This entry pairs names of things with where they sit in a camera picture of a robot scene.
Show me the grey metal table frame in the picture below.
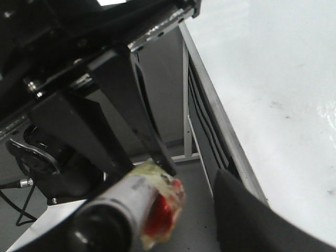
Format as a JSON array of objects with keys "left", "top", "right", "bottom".
[{"left": 128, "top": 22, "right": 268, "bottom": 208}]

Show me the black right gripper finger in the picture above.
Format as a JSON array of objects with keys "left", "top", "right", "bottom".
[{"left": 213, "top": 170, "right": 335, "bottom": 251}]

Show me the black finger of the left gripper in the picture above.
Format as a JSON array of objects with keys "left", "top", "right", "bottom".
[
  {"left": 28, "top": 91, "right": 133, "bottom": 177},
  {"left": 88, "top": 49, "right": 176, "bottom": 176}
]

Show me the black cable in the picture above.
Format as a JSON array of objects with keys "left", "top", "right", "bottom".
[{"left": 0, "top": 177, "right": 37, "bottom": 226}]

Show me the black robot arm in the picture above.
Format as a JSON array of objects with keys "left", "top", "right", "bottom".
[{"left": 1, "top": 1, "right": 202, "bottom": 251}]

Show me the black whiteboard marker with tape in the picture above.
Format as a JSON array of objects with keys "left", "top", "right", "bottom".
[{"left": 70, "top": 160, "right": 185, "bottom": 251}]

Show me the white whiteboard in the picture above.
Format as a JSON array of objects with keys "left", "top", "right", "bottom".
[{"left": 186, "top": 1, "right": 335, "bottom": 245}]

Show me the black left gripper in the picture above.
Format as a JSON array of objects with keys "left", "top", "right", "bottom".
[{"left": 1, "top": 1, "right": 201, "bottom": 136}]

